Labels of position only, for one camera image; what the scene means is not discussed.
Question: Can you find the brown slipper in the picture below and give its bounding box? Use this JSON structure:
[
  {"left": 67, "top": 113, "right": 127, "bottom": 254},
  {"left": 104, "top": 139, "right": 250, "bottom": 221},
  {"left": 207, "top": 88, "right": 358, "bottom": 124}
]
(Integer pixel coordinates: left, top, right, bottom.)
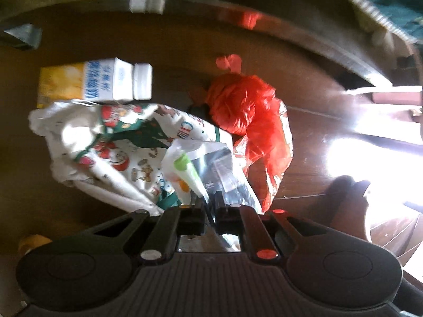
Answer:
[{"left": 18, "top": 234, "right": 52, "bottom": 256}]

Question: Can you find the christmas print white bag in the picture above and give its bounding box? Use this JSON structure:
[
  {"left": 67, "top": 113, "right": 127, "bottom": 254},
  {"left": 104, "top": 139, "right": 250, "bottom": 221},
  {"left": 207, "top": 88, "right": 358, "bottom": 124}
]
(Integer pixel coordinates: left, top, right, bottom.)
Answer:
[{"left": 29, "top": 101, "right": 232, "bottom": 215}]

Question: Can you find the white yellow drink carton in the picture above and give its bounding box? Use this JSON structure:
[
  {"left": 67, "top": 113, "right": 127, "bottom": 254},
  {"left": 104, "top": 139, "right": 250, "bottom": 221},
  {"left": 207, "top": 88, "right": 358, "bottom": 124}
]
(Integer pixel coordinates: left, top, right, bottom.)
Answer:
[{"left": 37, "top": 58, "right": 153, "bottom": 109}]

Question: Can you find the low bench under quilt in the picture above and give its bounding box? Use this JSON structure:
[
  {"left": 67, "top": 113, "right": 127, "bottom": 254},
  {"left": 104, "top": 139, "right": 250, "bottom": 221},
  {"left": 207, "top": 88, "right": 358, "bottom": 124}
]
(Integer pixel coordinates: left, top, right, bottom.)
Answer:
[{"left": 1, "top": 0, "right": 393, "bottom": 86}]

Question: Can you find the clear plastic wrapper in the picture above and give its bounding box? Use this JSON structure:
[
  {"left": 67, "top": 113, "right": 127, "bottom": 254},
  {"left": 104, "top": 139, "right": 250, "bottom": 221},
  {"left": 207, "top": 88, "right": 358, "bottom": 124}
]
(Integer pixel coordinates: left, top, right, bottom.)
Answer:
[{"left": 161, "top": 139, "right": 264, "bottom": 251}]

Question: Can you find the red plastic bag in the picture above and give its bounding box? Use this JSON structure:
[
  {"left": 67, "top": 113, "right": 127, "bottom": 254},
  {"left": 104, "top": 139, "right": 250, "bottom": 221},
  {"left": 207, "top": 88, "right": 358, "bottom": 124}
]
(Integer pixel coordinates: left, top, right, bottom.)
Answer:
[{"left": 206, "top": 54, "right": 293, "bottom": 213}]

